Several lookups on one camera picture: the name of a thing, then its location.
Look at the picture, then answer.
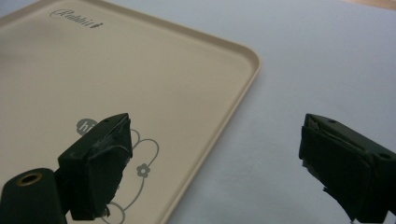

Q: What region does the beige plastic tray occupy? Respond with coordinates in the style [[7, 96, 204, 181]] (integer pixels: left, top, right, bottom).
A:
[[0, 0, 262, 224]]

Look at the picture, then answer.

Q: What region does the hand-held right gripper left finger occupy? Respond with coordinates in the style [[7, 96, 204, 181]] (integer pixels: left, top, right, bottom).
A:
[[57, 112, 134, 221]]

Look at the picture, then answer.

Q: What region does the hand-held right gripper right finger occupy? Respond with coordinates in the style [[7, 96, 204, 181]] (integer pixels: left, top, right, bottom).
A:
[[298, 113, 396, 224]]

